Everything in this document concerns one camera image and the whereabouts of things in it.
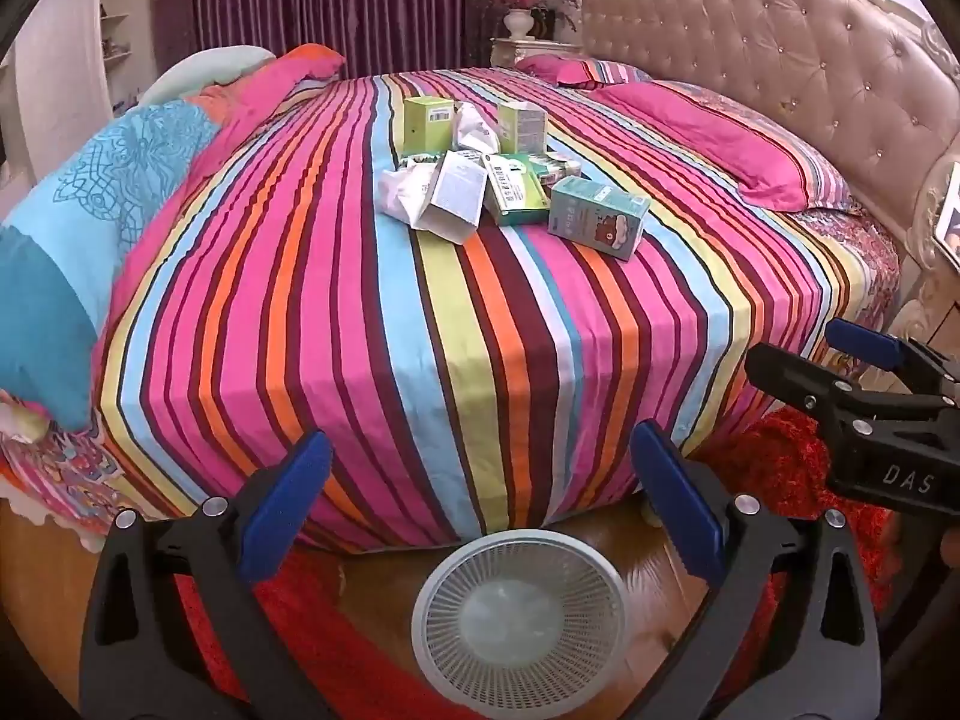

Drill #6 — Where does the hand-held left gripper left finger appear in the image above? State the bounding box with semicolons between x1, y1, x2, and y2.
79;429;335;720

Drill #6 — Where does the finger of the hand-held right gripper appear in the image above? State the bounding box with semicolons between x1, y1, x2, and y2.
825;317;960;397
745;343;953;436

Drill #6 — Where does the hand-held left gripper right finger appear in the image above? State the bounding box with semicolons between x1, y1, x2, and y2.
628;421;882;720

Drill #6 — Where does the white mesh waste basket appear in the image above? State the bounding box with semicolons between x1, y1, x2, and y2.
411;529;627;720

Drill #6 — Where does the teal box with bear print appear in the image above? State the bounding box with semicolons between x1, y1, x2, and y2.
547;175;652;262

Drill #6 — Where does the green and white medicine box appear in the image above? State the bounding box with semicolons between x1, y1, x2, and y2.
484;152;556;226

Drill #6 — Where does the white paper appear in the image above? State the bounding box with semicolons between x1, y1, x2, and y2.
380;165;436;227
450;101;500;158

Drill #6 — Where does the tall white carton box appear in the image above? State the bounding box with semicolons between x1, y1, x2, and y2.
416;150;488;245

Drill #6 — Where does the plain green box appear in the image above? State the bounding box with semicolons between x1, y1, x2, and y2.
497;101;548;155

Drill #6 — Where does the green box with white label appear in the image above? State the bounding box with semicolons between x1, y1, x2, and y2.
403;96;457;158

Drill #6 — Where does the striped bed sheet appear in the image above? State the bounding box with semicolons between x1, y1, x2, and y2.
94;64;863;556

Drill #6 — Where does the large pink pillow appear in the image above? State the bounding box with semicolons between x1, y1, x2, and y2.
600;79;852;212

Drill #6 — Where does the pale yellow pillow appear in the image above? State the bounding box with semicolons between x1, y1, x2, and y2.
0;390;50;445

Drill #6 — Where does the blue patterned quilt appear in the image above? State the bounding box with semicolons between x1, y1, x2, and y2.
0;101;222;432

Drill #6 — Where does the small pink pillow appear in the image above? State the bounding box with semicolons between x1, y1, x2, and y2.
517;54;650;88

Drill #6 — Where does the pink and orange quilt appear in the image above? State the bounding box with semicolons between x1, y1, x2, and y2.
112;45;346;301

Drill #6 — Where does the cream nightstand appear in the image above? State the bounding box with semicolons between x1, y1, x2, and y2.
491;36;584;68

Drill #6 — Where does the light green pillow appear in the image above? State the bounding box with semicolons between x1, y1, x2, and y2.
139;45;278;106

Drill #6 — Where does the white wardrobe with shelves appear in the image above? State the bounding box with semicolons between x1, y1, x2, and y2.
0;0;158;188

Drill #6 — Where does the purple curtain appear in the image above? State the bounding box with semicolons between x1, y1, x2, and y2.
154;0;623;80

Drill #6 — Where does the cream tufted bed frame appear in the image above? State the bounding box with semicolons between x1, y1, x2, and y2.
581;0;960;361

